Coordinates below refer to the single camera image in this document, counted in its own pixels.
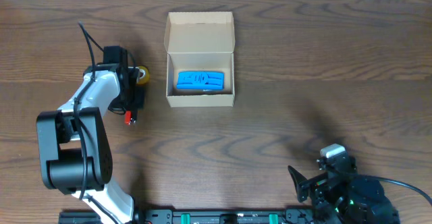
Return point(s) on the black aluminium mounting rail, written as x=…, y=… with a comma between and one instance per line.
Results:
x=290, y=215

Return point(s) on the red and black stapler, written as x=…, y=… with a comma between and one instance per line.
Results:
x=130, y=117

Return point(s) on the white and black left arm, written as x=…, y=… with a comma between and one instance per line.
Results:
x=74, y=152

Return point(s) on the blue plastic tape dispenser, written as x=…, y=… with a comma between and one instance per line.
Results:
x=200, y=81

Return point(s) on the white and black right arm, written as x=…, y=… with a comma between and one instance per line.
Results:
x=364, y=202

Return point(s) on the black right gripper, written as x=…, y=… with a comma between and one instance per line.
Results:
x=318, y=183

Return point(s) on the yellow adhesive tape roll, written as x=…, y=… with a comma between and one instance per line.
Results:
x=143, y=76

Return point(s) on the brown cardboard box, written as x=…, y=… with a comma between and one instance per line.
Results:
x=200, y=42

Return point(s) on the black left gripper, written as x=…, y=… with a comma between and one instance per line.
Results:
x=138, y=100

